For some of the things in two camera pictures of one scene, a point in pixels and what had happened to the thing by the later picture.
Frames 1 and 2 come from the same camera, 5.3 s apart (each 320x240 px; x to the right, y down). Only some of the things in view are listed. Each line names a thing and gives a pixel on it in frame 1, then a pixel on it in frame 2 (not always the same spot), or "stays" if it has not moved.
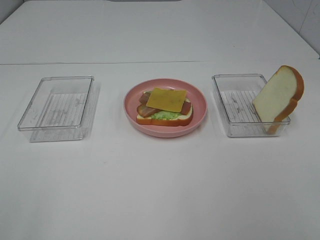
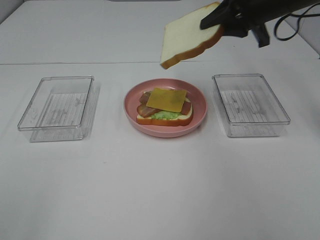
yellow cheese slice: [166, 99] stays
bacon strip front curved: [144, 110] stays
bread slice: [279, 96] → [183, 38]
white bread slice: [184, 119] stays
